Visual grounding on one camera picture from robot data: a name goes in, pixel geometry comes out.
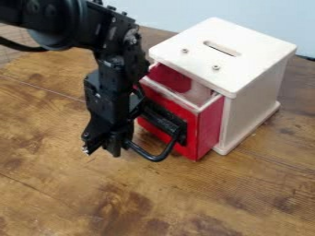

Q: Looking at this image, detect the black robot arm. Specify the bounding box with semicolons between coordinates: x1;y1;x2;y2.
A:
0;0;149;157

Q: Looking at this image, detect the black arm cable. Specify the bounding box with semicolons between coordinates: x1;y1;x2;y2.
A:
0;35;50;53

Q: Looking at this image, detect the red drawer front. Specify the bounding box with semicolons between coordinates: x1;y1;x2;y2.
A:
140;63;225;161

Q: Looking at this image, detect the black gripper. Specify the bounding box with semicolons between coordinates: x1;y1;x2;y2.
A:
81;71;137;158

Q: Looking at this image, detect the white wooden box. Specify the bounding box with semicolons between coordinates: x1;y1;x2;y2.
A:
149;18;296;155

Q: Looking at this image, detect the black metal drawer handle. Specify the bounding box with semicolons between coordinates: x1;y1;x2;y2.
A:
128;100;186;162

